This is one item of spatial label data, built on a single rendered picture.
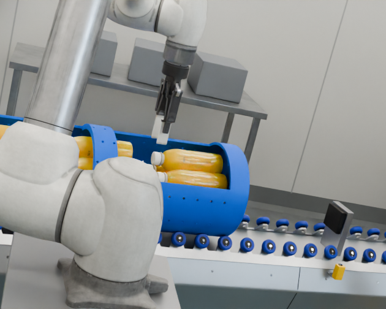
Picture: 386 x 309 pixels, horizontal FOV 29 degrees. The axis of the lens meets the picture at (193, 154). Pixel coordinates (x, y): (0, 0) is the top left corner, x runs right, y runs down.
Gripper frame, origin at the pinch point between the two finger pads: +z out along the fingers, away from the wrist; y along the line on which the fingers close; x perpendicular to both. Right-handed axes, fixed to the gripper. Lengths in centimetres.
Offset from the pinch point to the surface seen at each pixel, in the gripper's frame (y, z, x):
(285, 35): 293, -7, -188
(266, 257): -12, 32, -38
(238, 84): 227, 22, -129
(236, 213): -15.4, 17.3, -22.7
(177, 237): -11.8, 27.8, -8.2
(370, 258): -13, 29, -76
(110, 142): -8.4, 3.1, 16.7
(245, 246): -12.4, 28.4, -30.2
